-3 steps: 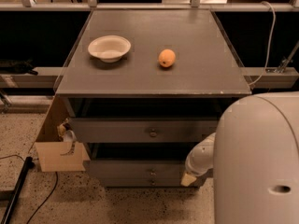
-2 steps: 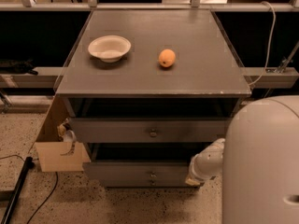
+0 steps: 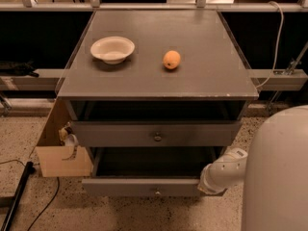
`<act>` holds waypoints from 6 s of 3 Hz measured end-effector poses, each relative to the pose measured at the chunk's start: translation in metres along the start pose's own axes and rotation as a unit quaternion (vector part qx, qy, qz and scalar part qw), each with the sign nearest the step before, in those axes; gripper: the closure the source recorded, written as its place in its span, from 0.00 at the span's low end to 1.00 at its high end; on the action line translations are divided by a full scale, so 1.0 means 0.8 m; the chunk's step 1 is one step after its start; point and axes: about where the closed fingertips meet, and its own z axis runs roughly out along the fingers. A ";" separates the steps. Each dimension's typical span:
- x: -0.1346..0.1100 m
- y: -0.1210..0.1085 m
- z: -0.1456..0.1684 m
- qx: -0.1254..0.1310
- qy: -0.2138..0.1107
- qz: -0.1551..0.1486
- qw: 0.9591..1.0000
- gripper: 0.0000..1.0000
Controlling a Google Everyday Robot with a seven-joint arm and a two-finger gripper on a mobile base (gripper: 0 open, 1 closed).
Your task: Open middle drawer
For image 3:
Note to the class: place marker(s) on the white bowl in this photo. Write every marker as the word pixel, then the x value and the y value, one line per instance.
pixel 112 50

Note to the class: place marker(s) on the metal clamp stand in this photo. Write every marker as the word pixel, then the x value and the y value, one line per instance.
pixel 288 71

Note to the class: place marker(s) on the grey drawer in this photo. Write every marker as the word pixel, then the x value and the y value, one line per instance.
pixel 152 134
pixel 149 171

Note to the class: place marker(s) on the crumpled items in box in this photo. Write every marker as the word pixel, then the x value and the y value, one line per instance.
pixel 67 137

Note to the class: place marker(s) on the black object on rail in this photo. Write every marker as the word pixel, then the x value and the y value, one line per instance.
pixel 17 69

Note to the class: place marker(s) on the grey drawer cabinet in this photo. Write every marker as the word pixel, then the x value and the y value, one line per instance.
pixel 211 83

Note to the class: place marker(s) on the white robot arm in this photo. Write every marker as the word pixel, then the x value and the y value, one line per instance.
pixel 274 172

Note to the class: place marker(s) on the grey top drawer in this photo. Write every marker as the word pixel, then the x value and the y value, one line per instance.
pixel 152 134

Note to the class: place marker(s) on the cardboard box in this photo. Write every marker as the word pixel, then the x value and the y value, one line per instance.
pixel 57 160

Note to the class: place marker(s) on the black bar on floor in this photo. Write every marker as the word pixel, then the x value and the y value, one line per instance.
pixel 12 202

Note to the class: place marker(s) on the orange fruit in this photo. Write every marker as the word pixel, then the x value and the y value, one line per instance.
pixel 171 59

